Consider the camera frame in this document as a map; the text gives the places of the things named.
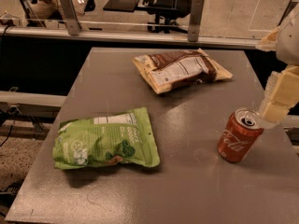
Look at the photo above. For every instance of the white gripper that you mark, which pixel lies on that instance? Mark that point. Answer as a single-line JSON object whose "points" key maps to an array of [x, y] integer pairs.
{"points": [[290, 44]]}

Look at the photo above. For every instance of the red coke can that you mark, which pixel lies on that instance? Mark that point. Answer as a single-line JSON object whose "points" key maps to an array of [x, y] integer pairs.
{"points": [[241, 132]]}

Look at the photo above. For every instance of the brown chip bag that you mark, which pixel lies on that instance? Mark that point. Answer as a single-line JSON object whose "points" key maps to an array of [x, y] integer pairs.
{"points": [[171, 70]]}

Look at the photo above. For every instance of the green chip bag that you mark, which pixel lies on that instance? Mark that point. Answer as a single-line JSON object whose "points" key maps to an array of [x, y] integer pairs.
{"points": [[105, 141]]}

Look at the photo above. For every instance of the black office chair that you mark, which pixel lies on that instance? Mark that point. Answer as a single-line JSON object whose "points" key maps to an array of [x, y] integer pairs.
{"points": [[166, 12]]}

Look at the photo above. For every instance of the seated person in background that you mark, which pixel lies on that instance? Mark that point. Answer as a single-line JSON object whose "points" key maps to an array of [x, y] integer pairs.
{"points": [[42, 10]]}

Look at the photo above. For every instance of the right metal rail bracket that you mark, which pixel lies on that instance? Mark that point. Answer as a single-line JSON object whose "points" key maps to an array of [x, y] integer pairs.
{"points": [[195, 20]]}

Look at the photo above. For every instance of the metal rail bracket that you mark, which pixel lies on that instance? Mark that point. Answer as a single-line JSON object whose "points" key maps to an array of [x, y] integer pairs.
{"points": [[70, 17], [195, 20]]}

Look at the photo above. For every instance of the horizontal metal rail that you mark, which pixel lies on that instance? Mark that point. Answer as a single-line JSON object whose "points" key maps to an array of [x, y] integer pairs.
{"points": [[134, 38]]}

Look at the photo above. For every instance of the left metal rail bracket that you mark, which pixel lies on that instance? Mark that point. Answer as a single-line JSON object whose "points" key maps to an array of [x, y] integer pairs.
{"points": [[70, 17]]}

